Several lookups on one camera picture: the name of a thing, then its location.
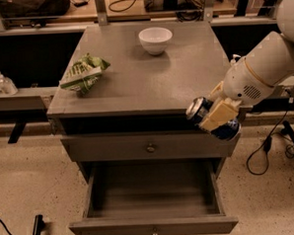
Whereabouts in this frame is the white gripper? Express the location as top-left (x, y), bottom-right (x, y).
top-left (199, 58), bottom-right (274, 132)

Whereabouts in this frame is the blue pepsi can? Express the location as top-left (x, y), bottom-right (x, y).
top-left (185, 97), bottom-right (241, 141)

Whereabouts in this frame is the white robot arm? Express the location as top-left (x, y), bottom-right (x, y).
top-left (199, 0), bottom-right (294, 132)

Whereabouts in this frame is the grey wooden drawer cabinet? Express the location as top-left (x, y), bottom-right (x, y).
top-left (47, 22), bottom-right (229, 176)

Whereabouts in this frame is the open grey middle drawer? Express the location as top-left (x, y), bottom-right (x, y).
top-left (70, 159), bottom-right (239, 235)

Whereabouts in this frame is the closed grey top drawer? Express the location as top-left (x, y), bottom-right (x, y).
top-left (61, 130), bottom-right (240, 163)

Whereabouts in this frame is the white pump bottle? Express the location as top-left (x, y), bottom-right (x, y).
top-left (230, 53), bottom-right (242, 66)

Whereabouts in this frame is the white ceramic bowl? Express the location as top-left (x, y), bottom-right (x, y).
top-left (139, 27), bottom-right (173, 55)

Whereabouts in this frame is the green chip bag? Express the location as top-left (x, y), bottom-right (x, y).
top-left (59, 53), bottom-right (110, 94)

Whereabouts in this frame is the clear sanitizer bottle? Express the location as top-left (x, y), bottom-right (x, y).
top-left (0, 72), bottom-right (18, 95)

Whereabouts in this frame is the black metal leg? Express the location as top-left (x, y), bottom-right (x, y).
top-left (33, 214), bottom-right (45, 235)

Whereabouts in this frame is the black bag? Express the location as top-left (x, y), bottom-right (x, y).
top-left (0, 0), bottom-right (71, 18)

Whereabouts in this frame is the black floor cable right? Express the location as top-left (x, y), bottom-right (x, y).
top-left (242, 96), bottom-right (294, 178)

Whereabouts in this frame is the black cable on desk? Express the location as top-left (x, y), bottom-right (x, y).
top-left (108, 0), bottom-right (155, 14)

